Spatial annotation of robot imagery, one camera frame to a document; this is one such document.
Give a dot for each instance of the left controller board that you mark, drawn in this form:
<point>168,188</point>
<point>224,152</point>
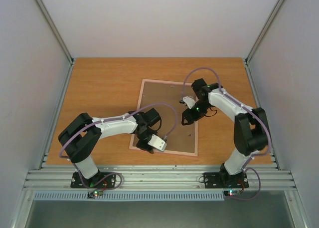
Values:
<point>96,194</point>

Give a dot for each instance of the right controller board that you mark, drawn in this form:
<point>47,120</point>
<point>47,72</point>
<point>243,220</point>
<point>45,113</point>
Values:
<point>231,193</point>

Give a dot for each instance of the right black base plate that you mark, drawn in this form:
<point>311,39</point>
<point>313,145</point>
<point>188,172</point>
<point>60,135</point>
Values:
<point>211,180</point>

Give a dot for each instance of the left aluminium corner post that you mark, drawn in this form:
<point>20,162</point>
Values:
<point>54,29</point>

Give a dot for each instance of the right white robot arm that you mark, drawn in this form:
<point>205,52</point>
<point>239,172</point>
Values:
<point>251,130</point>

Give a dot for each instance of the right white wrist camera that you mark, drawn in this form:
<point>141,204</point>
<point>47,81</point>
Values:
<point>188,101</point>

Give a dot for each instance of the grey slotted cable duct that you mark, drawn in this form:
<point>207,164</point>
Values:
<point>130,196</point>

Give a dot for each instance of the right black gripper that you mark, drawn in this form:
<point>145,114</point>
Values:
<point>189,115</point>

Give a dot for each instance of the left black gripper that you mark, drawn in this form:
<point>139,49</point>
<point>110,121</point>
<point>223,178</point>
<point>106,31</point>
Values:
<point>140,145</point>

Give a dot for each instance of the pink picture frame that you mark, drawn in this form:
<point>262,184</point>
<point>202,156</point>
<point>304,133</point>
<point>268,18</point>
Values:
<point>197,138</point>

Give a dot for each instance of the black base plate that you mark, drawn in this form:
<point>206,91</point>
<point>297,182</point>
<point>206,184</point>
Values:
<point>109,179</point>
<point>211,180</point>

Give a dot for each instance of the aluminium rail base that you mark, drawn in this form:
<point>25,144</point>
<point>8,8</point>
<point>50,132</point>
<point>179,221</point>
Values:
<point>159,177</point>

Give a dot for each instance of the right aluminium corner post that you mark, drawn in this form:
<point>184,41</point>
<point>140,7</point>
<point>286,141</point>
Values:
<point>268,23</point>

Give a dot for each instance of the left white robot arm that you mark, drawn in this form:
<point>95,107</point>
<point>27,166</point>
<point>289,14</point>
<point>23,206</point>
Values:
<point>80,137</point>

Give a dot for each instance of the aluminium corner post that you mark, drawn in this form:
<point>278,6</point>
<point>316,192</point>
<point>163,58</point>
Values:
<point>268,23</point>
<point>54,29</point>

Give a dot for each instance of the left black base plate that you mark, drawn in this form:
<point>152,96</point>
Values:
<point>109,179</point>

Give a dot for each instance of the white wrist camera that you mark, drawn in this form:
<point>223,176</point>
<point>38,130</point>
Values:
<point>157,143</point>
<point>188,101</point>

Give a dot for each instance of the brown frame backing board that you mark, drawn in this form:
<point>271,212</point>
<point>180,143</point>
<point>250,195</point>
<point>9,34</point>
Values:
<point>164,95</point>

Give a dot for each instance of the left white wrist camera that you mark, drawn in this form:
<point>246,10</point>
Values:
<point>157,143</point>

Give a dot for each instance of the controller board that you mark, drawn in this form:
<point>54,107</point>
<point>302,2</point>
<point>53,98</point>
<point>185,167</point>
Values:
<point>96,194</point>
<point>231,193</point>

